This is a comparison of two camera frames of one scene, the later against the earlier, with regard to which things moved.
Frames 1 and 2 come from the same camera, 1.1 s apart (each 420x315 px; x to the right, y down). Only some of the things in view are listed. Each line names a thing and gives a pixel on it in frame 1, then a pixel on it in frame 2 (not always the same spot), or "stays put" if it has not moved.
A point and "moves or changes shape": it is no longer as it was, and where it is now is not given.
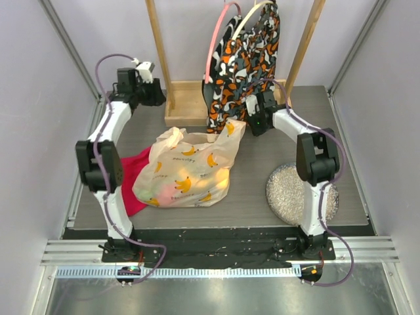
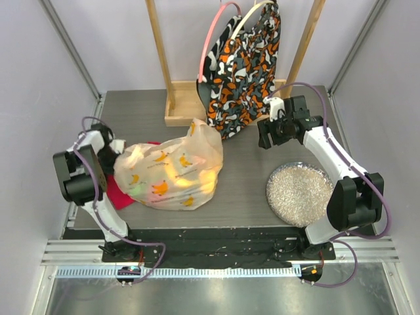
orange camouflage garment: [247, 66] stays put
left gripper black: [156, 97] to [109, 170]
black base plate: [218, 249] stays put
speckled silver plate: [284, 193] stays put
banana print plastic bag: [188, 170] moves or changes shape
